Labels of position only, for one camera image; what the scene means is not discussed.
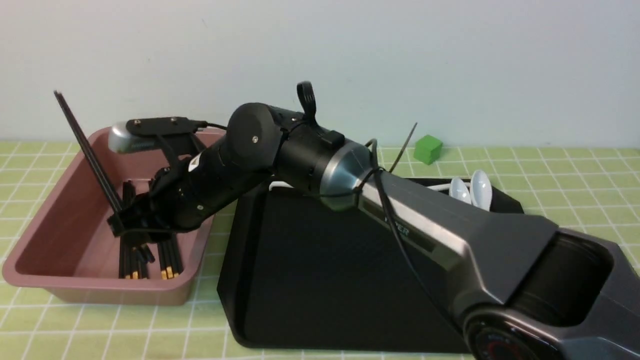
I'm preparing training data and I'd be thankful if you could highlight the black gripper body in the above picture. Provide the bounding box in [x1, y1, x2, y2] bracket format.
[120, 135, 211, 233]

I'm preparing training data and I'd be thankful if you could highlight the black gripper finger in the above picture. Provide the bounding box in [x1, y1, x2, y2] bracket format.
[135, 235, 156, 264]

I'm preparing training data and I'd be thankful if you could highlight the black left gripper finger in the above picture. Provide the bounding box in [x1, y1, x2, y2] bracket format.
[109, 212, 150, 237]

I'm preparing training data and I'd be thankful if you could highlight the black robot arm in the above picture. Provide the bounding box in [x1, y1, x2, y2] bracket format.
[108, 81, 639, 360]

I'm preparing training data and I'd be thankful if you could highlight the black chopstick bin left pair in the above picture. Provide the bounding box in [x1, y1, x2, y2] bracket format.
[123, 180, 150, 280]

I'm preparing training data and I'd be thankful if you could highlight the black chopstick bin pair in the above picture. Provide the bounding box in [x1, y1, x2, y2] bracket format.
[157, 241, 170, 280]
[123, 180, 150, 280]

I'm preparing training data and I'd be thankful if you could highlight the black chopstick bin far left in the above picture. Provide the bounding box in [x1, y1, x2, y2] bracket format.
[118, 181, 131, 280]

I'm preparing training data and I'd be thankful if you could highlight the black chopstick bin right pair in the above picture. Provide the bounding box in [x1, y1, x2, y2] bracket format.
[157, 241, 170, 280]

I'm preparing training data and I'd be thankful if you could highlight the black chopstick bin far right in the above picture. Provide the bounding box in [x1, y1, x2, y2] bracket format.
[166, 234, 183, 279]

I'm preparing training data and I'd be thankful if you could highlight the pink plastic bin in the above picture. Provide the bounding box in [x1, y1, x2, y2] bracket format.
[2, 152, 212, 306]

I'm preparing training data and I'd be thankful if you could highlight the black plastic tray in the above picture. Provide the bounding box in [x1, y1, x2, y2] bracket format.
[216, 175, 525, 355]

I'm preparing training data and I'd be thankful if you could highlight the green cube block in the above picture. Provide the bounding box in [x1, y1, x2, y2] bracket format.
[413, 135, 444, 166]

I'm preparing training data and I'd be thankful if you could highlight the white spoon centre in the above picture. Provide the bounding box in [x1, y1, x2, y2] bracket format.
[427, 183, 451, 192]

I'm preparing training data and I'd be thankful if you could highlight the white spoon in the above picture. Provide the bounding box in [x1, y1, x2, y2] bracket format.
[427, 183, 451, 192]
[448, 177, 473, 205]
[469, 170, 493, 211]

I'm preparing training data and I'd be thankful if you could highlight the white spoon inner right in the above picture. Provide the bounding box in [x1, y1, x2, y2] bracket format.
[448, 177, 473, 205]

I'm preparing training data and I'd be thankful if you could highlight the white spoon outer right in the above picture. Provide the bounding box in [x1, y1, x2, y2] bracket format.
[469, 170, 493, 211]

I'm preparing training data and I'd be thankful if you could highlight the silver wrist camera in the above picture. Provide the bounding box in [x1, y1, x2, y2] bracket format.
[108, 117, 208, 155]

